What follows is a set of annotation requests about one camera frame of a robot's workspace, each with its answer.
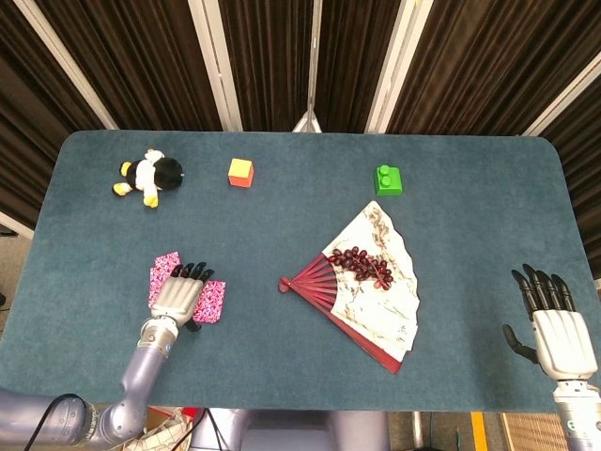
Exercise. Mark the thin white partition post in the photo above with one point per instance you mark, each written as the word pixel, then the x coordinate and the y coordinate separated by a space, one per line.
pixel 313 61

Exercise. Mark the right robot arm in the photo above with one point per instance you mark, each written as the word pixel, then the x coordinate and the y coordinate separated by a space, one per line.
pixel 580 418

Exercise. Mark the dark red grape bunch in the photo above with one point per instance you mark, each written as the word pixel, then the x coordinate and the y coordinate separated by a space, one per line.
pixel 361 265

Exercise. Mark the red ribbed paper folding fan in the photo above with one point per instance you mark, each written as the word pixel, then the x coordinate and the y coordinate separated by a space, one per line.
pixel 375 310

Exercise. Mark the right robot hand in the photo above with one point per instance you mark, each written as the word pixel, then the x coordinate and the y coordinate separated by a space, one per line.
pixel 563 343

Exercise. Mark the green toy building brick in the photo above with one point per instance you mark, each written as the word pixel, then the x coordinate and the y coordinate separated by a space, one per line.
pixel 389 185

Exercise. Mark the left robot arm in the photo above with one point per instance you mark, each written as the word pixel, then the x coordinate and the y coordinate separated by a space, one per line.
pixel 141 371

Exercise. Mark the dark brown pleated curtain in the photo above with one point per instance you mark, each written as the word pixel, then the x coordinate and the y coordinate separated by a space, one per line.
pixel 357 61
pixel 272 61
pixel 493 61
pixel 28 117
pixel 587 164
pixel 150 61

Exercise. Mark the orange yellow cube block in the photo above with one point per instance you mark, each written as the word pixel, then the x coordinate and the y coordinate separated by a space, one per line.
pixel 240 170

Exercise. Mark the black white penguin plush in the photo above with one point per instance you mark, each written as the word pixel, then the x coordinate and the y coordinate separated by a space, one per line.
pixel 164 174

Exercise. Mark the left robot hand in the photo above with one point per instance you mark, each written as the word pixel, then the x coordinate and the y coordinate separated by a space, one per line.
pixel 180 296

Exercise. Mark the blue felt table cover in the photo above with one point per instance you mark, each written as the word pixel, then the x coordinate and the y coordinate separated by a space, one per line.
pixel 282 366

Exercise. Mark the beige grid panel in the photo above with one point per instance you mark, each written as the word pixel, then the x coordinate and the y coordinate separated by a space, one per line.
pixel 530 432

